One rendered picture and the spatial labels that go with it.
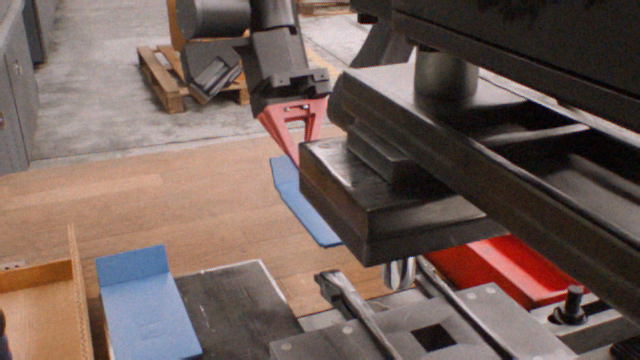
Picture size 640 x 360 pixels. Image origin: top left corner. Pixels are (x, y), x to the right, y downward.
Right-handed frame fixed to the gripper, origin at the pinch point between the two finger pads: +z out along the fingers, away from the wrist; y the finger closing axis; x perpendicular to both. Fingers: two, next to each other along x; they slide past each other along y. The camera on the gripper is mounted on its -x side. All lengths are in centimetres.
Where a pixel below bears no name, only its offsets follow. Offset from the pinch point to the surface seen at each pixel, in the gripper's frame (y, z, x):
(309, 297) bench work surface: 1.3, 13.9, -3.0
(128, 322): 2.7, 11.6, -21.0
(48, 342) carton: -0.3, 11.9, -28.1
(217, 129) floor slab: -286, -54, 51
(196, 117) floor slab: -307, -67, 45
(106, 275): -3.0, 7.1, -22.0
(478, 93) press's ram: 34.0, 0.8, -0.3
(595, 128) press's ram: 40.0, 4.4, 1.7
